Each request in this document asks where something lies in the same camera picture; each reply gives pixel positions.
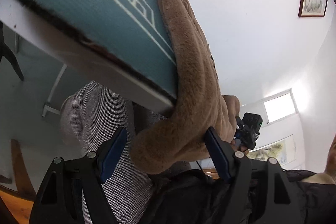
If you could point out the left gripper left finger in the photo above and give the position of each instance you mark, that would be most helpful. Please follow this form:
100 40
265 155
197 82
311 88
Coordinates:
68 184

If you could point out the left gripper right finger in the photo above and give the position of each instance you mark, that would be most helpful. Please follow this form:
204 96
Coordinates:
280 203

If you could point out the brown fleece garment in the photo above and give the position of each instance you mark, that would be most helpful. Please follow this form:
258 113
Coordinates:
200 104

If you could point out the person right hand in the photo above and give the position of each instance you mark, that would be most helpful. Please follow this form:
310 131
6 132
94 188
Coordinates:
237 146

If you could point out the wooden chair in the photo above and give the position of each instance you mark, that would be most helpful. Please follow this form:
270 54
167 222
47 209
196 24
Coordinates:
17 194

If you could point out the grey checked trousers leg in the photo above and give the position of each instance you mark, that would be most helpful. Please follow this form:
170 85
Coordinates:
90 117

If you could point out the black jacket of person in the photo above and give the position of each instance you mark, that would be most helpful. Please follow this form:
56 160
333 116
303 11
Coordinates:
193 197

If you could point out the teal table mat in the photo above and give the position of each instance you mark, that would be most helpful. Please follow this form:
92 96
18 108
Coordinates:
131 32

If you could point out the landscape wall scroll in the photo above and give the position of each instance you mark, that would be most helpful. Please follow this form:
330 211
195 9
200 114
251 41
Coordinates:
283 151

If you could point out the white table leg frame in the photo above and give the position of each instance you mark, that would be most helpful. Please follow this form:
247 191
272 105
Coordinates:
47 108

